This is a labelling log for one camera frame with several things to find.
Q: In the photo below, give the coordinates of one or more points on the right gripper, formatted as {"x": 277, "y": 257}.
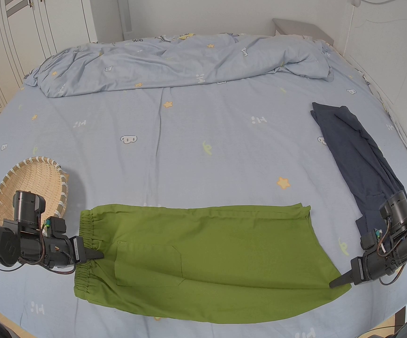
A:
{"x": 372, "y": 266}

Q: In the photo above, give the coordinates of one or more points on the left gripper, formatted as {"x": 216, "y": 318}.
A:
{"x": 61, "y": 252}

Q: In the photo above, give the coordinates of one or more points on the green shorts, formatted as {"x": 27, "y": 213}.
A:
{"x": 224, "y": 259}

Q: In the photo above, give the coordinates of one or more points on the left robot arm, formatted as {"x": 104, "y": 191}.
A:
{"x": 6, "y": 246}

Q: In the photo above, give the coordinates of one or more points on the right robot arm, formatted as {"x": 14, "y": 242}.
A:
{"x": 398, "y": 211}

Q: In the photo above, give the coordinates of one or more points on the round woven basket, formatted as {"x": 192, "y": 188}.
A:
{"x": 31, "y": 178}

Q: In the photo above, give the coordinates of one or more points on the dark blue garment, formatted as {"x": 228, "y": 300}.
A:
{"x": 354, "y": 146}

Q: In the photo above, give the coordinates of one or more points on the bed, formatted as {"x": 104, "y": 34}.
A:
{"x": 203, "y": 143}

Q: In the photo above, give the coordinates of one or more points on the pale blue quilt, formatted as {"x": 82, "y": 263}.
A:
{"x": 175, "y": 65}

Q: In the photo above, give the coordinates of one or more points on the white wardrobe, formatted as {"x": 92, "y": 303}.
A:
{"x": 20, "y": 30}

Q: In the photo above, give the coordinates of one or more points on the grey bedside table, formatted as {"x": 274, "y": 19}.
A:
{"x": 298, "y": 28}

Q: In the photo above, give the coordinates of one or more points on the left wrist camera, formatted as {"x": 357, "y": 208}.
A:
{"x": 57, "y": 227}

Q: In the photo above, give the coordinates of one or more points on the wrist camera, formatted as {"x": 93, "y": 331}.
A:
{"x": 57, "y": 227}
{"x": 368, "y": 241}

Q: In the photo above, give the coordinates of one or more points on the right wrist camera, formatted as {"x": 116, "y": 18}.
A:
{"x": 368, "y": 241}

